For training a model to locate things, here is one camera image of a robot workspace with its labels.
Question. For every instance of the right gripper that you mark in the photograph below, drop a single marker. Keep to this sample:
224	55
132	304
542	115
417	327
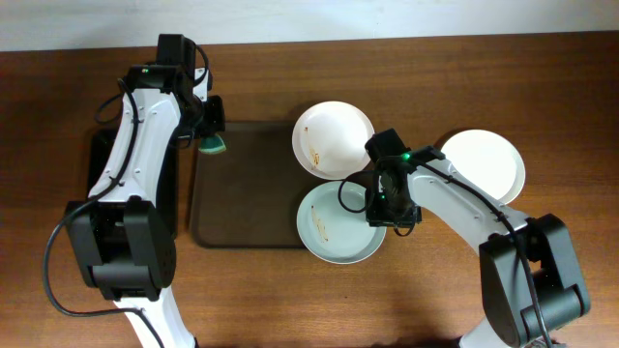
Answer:
375	217

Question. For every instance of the brown plastic serving tray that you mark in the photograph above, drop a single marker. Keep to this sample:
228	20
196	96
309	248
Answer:
248	196

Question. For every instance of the white plate top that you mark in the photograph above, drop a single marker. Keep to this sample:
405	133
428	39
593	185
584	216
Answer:
329	138

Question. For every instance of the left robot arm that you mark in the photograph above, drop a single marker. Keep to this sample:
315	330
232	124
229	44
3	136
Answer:
123	234

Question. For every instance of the pale blue plate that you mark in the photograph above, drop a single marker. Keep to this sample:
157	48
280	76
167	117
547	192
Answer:
330	232

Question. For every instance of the black plastic tray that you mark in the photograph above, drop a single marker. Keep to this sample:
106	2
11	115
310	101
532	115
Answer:
167	190

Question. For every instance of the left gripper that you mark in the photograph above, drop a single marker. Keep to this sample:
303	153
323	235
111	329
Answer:
218	118

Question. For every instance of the green scrubbing sponge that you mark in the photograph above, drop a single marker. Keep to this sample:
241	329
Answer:
212	145

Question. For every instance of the white plate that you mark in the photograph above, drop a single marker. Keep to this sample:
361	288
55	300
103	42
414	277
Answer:
489	161
329	138

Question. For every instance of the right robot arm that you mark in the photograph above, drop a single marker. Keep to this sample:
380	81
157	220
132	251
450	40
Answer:
531	280

